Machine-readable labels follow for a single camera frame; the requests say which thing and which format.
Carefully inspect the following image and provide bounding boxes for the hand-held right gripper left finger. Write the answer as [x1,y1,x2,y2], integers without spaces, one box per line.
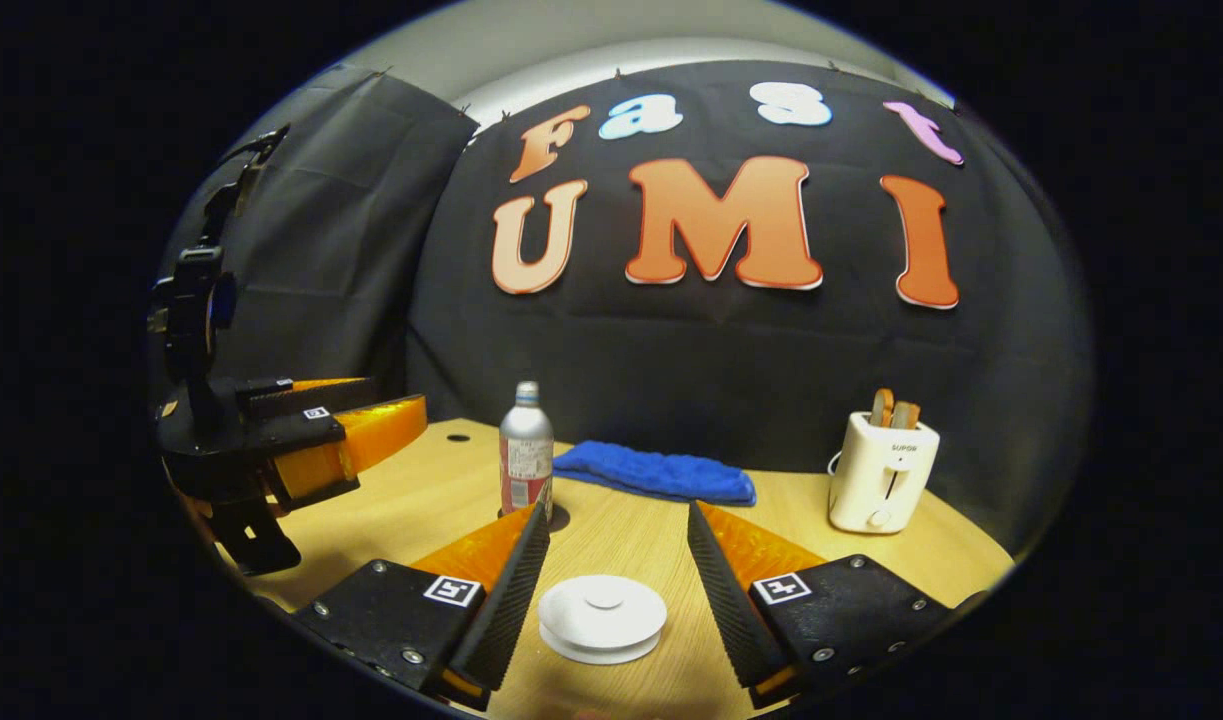
[293,500,552,711]

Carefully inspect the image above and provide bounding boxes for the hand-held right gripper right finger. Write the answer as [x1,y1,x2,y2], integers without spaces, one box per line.
[686,500,957,709]

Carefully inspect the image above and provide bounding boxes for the black round coaster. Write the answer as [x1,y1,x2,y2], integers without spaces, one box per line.
[496,500,572,534]

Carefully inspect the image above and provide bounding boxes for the silver water bottle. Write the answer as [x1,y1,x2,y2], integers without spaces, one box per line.
[498,381,556,521]

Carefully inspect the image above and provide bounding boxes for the white saucer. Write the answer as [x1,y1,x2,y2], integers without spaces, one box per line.
[545,635,663,667]

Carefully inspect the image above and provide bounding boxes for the blue towel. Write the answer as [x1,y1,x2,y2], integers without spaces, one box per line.
[552,440,758,507]

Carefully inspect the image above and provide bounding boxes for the cream toaster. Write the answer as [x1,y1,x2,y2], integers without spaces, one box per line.
[828,410,941,536]

